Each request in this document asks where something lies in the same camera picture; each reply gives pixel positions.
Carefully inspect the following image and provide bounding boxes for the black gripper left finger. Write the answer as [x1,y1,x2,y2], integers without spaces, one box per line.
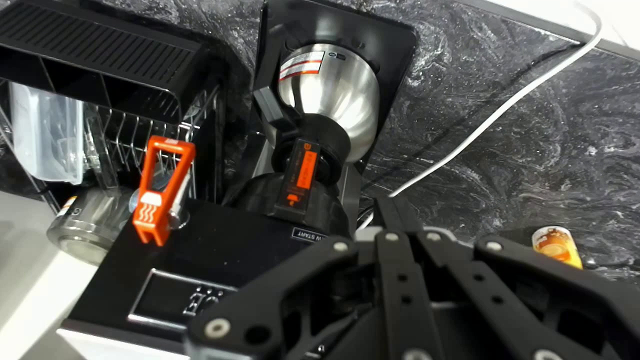
[186,228,447,360]

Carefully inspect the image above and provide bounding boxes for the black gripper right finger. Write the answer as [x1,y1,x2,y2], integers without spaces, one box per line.
[414,228,640,360]

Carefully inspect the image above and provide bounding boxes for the black coffeemaker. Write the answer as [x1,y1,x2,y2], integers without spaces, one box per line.
[222,0,424,236]

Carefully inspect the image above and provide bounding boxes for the small yellow cup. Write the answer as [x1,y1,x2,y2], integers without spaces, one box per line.
[530,224,587,271]

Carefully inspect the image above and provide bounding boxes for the black box appliance with display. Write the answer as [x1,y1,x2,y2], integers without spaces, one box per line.
[55,197,357,360]

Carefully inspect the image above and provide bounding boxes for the steel coffee carafe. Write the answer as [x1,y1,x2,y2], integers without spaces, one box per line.
[275,42,384,165]

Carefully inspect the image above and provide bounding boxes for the clear glass jar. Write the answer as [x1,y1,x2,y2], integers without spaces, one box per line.
[45,186,138,266]

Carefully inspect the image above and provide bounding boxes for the translucent plastic container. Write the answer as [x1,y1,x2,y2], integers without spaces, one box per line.
[6,79,88,187]

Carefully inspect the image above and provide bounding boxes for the thin black cable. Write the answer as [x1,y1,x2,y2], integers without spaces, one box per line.
[368,40,588,186]

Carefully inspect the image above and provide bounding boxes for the white power cable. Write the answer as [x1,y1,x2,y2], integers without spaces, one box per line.
[357,4,606,232]

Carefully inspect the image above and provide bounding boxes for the black wire dish rack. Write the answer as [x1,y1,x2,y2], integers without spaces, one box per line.
[0,0,228,206]

